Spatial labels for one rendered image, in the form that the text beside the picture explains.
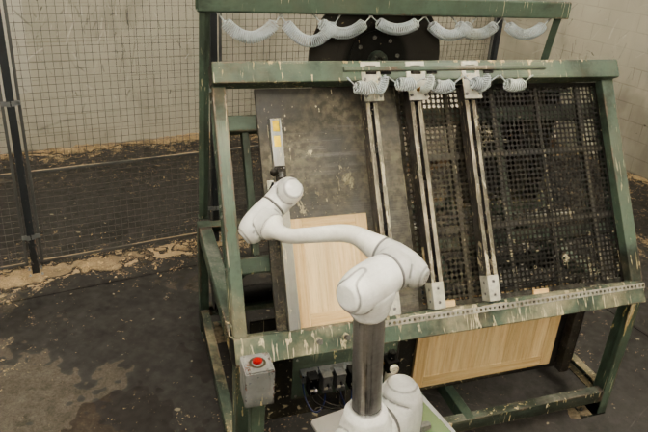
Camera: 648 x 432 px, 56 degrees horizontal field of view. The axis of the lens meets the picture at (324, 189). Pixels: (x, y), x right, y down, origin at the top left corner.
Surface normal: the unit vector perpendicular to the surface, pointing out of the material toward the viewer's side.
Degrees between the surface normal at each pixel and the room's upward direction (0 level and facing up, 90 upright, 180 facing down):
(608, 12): 90
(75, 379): 0
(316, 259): 59
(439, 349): 90
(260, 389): 90
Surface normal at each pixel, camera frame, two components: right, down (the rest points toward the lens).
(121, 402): 0.06, -0.91
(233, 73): 0.29, -0.12
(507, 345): 0.30, 0.41
